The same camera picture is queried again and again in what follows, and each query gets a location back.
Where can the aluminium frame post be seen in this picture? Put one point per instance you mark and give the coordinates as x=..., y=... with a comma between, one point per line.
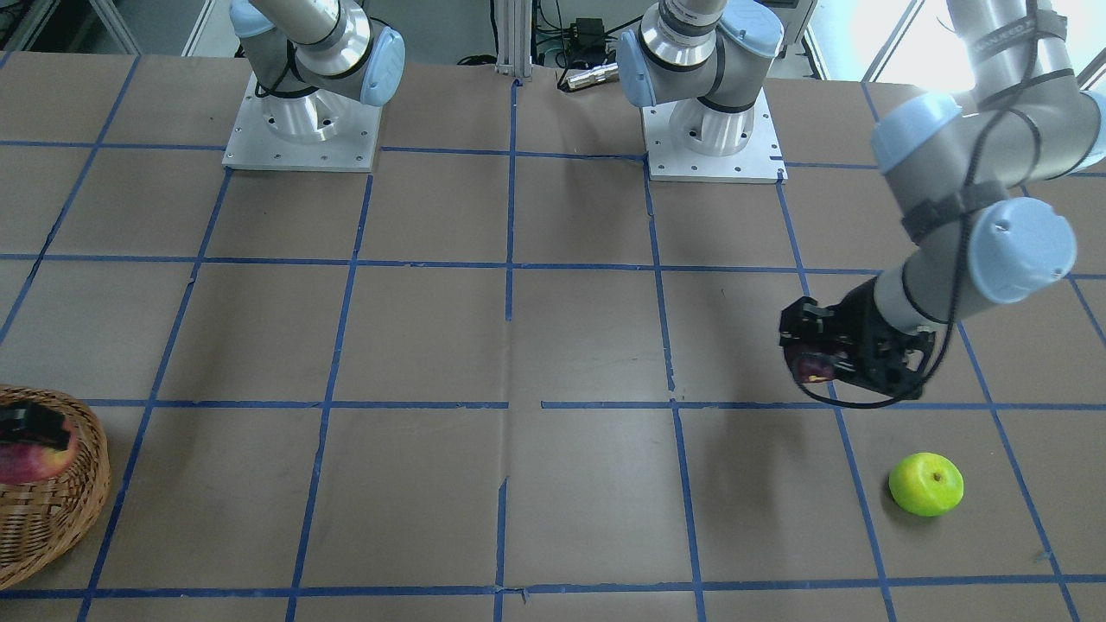
x=513, y=22

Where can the black power adapter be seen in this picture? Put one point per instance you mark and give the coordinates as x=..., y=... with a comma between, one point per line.
x=587, y=35

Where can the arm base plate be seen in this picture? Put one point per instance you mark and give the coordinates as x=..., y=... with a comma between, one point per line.
x=322, y=132
x=688, y=142

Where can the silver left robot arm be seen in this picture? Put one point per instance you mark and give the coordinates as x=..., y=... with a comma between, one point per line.
x=701, y=65

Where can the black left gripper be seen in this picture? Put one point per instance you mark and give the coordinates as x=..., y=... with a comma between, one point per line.
x=855, y=321

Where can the red apple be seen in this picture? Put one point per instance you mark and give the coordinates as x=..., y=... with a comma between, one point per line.
x=31, y=455

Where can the silver metal connector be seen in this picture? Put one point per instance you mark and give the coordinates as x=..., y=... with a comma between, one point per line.
x=589, y=78

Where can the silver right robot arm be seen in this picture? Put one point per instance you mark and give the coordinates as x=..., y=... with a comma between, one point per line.
x=322, y=71

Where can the wicker basket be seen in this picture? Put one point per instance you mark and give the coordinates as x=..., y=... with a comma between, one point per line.
x=42, y=521

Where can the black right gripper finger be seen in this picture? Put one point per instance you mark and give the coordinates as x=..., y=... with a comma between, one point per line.
x=29, y=423

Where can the dark purple apple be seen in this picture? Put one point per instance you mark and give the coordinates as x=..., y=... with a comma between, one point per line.
x=811, y=367

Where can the green apple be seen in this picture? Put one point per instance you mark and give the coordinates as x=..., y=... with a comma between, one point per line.
x=926, y=484

